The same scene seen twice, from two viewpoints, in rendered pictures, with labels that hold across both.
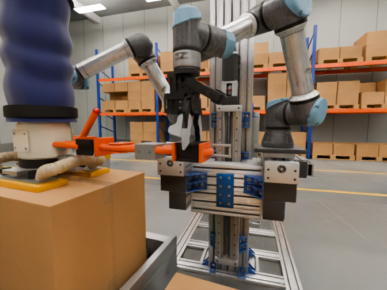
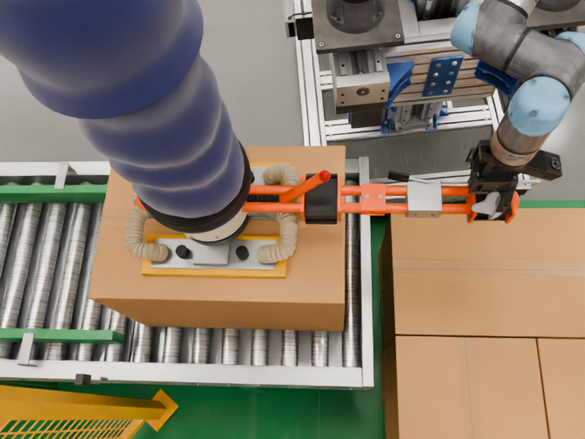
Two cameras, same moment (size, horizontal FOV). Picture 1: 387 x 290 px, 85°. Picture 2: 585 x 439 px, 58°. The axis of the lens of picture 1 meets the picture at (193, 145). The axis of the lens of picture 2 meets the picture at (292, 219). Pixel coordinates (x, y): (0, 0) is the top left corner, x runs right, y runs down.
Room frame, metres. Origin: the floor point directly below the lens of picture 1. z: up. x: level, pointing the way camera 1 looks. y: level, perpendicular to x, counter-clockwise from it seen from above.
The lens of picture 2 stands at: (0.28, 0.45, 2.12)
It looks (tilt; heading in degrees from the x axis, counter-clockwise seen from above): 69 degrees down; 353
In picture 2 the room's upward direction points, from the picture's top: 13 degrees counter-clockwise
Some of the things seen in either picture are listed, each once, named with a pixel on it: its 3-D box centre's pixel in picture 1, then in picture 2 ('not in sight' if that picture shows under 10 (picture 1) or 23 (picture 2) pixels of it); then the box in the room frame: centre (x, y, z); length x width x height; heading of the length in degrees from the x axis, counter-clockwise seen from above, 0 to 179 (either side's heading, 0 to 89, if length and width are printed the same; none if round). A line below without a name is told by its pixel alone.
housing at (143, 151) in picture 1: (150, 150); (422, 200); (0.62, 0.13, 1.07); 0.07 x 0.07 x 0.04; 68
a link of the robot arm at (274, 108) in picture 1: (279, 113); not in sight; (1.04, -0.42, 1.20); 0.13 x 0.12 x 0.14; 35
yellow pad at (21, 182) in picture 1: (19, 176); (213, 253); (0.71, 0.60, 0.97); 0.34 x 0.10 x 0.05; 68
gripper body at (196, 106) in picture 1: (183, 94); (497, 164); (0.59, 0.03, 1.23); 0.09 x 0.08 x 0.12; 68
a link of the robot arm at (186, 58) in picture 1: (186, 63); (515, 144); (0.58, 0.02, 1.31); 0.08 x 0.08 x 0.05
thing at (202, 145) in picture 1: (191, 151); (489, 202); (0.57, 0.01, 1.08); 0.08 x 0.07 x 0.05; 68
